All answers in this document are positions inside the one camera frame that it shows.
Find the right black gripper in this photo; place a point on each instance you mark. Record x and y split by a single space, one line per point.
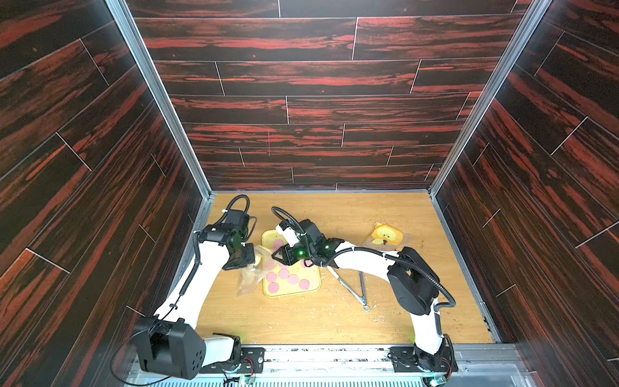
290 254

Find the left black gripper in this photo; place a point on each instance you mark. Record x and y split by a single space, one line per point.
251 258

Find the clear resealable bag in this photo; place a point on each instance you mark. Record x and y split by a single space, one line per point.
253 275

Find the metal tongs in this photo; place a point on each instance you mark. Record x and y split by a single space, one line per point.
361 298

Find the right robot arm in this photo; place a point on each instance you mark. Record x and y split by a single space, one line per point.
417 288

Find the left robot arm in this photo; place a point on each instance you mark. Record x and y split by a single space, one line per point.
167 343

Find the yellow plastic tray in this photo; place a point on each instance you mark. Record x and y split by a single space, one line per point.
282 280

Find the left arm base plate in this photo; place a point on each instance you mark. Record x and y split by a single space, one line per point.
248 360

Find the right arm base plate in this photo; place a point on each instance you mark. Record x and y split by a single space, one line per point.
413 359

